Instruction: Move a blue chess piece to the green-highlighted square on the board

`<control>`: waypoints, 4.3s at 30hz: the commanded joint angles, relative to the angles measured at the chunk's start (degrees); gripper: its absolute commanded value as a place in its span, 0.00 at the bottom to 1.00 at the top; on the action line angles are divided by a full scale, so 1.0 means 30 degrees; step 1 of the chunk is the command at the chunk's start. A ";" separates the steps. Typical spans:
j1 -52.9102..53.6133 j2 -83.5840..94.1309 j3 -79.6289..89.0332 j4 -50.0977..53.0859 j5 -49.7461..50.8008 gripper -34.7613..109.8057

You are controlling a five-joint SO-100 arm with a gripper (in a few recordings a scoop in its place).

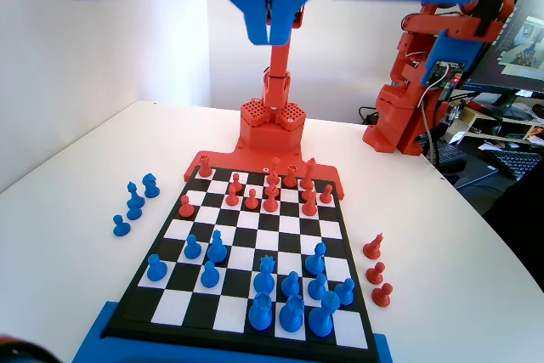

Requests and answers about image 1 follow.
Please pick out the red chess pawn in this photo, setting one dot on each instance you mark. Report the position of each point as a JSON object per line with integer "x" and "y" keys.
{"x": 185, "y": 208}
{"x": 231, "y": 199}
{"x": 382, "y": 295}
{"x": 376, "y": 273}
{"x": 235, "y": 184}
{"x": 251, "y": 201}
{"x": 326, "y": 194}
{"x": 306, "y": 185}

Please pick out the black keyboard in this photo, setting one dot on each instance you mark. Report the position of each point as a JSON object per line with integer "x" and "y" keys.
{"x": 514, "y": 163}

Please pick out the green circuit board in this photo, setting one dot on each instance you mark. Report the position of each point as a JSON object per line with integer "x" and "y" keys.
{"x": 442, "y": 69}

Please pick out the red chess queen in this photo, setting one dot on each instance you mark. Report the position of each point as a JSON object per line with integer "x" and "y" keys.
{"x": 276, "y": 164}

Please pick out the wooden monitor riser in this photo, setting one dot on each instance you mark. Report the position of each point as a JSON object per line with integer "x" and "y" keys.
{"x": 501, "y": 123}

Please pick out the red and black round object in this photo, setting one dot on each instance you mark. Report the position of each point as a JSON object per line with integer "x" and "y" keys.
{"x": 17, "y": 352}

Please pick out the red chess bishop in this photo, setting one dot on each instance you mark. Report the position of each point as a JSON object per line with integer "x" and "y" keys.
{"x": 309, "y": 205}

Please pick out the blue chess queen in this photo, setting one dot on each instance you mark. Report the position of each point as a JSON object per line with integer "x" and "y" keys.
{"x": 265, "y": 276}

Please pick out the black monitor stand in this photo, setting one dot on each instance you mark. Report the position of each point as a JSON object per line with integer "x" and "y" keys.
{"x": 510, "y": 103}

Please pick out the red chess rook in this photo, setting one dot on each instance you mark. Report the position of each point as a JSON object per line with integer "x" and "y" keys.
{"x": 291, "y": 177}
{"x": 205, "y": 166}

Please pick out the black and white chessboard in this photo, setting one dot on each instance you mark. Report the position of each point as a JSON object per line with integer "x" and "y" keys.
{"x": 251, "y": 231}

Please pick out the red robot arm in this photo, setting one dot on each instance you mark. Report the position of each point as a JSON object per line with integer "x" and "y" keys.
{"x": 276, "y": 82}

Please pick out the blue chess bishop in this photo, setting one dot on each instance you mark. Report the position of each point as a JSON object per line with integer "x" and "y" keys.
{"x": 134, "y": 195}
{"x": 316, "y": 259}

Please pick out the blue chess pawn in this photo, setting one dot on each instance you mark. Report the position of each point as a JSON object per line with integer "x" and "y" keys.
{"x": 192, "y": 248}
{"x": 345, "y": 292}
{"x": 291, "y": 285}
{"x": 318, "y": 288}
{"x": 209, "y": 276}
{"x": 134, "y": 212}
{"x": 156, "y": 269}
{"x": 120, "y": 227}

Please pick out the blue chess rook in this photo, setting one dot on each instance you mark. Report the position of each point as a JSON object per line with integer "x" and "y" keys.
{"x": 291, "y": 316}
{"x": 260, "y": 312}

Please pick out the red chess king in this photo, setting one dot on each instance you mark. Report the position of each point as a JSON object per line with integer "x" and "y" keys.
{"x": 312, "y": 168}

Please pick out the black computer monitor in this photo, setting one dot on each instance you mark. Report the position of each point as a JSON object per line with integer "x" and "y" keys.
{"x": 518, "y": 40}

